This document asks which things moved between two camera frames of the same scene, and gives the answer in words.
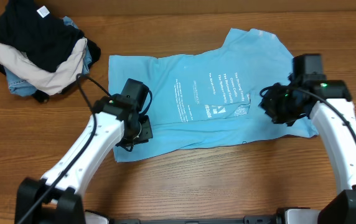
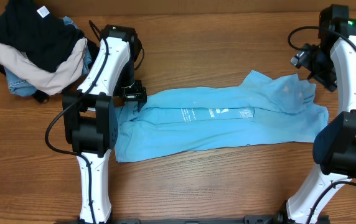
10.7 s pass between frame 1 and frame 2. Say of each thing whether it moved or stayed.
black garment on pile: stayed
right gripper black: moved
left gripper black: moved
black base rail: stayed
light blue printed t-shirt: moved
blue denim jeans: stayed
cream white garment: stayed
